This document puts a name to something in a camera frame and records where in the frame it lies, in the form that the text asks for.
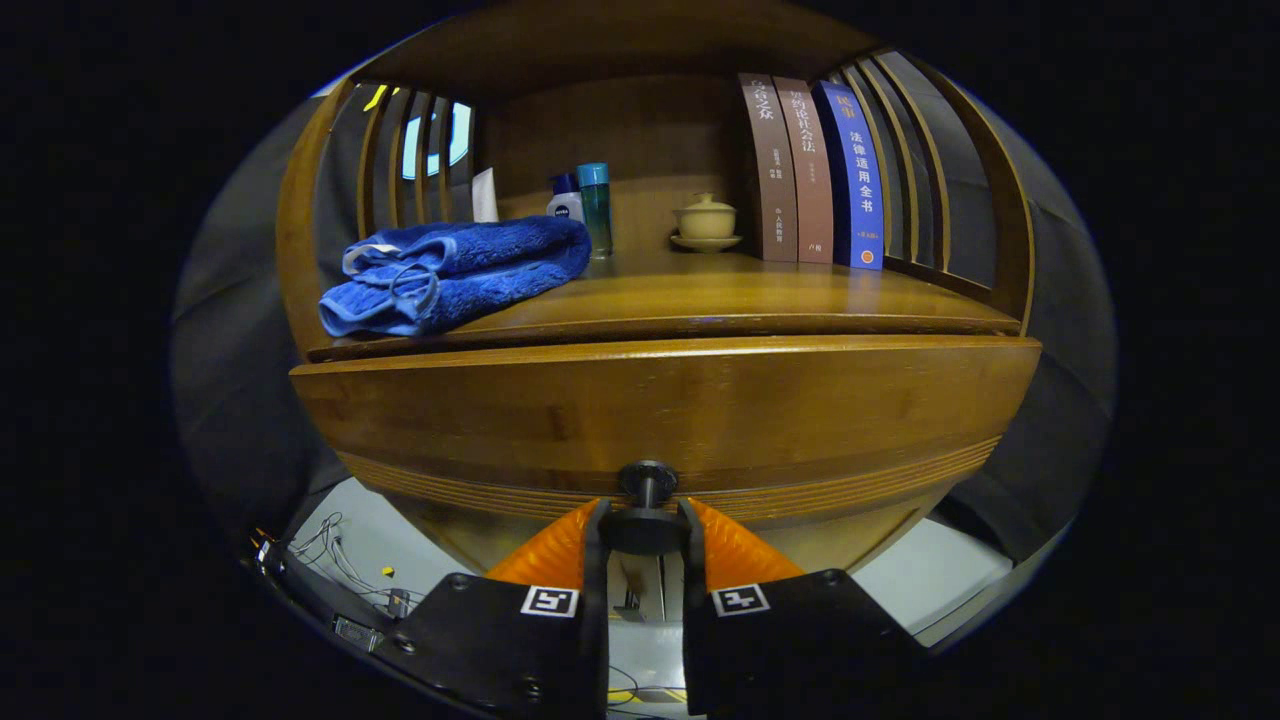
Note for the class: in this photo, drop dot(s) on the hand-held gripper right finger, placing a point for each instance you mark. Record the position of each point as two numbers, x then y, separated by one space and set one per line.
693 620

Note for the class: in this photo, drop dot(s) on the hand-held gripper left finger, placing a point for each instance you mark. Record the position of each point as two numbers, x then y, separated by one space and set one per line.
598 620

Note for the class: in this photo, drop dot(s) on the wooden cabinet door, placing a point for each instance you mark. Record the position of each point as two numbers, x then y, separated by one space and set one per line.
830 540
470 530

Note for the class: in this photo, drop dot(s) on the wooden countertop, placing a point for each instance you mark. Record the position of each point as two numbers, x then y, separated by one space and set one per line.
720 290

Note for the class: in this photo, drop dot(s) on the wooden cabinet with slatted sides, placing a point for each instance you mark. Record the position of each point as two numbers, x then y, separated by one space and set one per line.
620 130

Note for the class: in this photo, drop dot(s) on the folded blue towel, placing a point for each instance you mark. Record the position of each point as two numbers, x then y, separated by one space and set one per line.
470 265

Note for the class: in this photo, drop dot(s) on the beige lidded teacup with saucer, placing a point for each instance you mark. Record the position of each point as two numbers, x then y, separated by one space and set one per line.
706 222

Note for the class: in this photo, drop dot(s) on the teal transparent bottle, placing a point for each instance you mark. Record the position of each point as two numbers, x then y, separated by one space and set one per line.
596 210

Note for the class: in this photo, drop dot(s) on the white bottle with blue cap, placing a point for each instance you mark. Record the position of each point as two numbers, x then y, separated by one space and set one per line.
566 205

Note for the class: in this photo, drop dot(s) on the white tube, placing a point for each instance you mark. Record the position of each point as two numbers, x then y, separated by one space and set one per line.
485 197

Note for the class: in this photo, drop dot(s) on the dark brown book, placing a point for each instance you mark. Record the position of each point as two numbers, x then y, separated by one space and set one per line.
772 170

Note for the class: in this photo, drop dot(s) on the reddish brown book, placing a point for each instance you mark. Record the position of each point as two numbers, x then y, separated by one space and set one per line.
812 170

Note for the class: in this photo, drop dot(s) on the blue book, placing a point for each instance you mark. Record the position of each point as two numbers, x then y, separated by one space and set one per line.
860 180

